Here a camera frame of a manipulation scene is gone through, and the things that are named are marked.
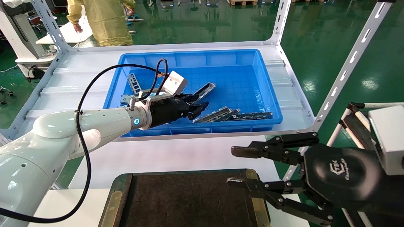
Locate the wooden pallet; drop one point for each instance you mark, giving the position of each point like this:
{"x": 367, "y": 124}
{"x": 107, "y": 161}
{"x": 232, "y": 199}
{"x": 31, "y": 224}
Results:
{"x": 243, "y": 2}

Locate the white metal shelf rack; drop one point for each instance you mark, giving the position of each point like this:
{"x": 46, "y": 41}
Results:
{"x": 79, "y": 91}

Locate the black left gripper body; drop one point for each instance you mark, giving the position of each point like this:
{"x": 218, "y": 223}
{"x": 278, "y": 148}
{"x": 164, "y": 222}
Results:
{"x": 167, "y": 112}

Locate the white machine base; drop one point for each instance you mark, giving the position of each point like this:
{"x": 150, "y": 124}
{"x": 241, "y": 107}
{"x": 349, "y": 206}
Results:
{"x": 19, "y": 34}

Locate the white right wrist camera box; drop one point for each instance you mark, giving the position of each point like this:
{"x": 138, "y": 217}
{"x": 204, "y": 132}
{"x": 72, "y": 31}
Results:
{"x": 388, "y": 138}

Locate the blue plastic bin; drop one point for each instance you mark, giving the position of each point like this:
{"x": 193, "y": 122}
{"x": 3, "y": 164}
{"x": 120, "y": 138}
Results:
{"x": 233, "y": 82}

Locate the person in yellow coat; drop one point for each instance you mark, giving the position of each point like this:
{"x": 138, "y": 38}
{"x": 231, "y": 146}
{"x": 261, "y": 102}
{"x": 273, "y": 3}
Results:
{"x": 107, "y": 22}

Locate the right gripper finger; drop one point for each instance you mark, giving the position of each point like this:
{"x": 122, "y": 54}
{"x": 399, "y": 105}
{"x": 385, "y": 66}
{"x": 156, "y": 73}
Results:
{"x": 277, "y": 149}
{"x": 284, "y": 195}

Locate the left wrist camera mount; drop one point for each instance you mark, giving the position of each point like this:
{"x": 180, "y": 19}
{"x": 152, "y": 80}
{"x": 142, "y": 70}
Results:
{"x": 173, "y": 83}

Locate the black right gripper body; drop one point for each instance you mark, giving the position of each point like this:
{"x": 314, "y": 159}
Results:
{"x": 344, "y": 176}

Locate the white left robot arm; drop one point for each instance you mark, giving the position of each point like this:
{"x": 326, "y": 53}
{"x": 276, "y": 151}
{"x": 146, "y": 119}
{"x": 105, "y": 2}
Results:
{"x": 94, "y": 123}

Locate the black container with brass edges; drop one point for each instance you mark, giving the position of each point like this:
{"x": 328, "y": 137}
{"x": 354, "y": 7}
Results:
{"x": 189, "y": 201}

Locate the dark perforated metal bracket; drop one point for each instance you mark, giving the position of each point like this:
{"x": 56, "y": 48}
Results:
{"x": 252, "y": 116}

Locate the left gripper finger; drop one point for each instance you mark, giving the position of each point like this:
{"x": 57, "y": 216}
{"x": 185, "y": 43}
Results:
{"x": 192, "y": 98}
{"x": 198, "y": 110}

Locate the white work table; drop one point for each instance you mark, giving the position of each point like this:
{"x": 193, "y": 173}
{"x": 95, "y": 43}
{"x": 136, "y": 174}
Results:
{"x": 69, "y": 34}

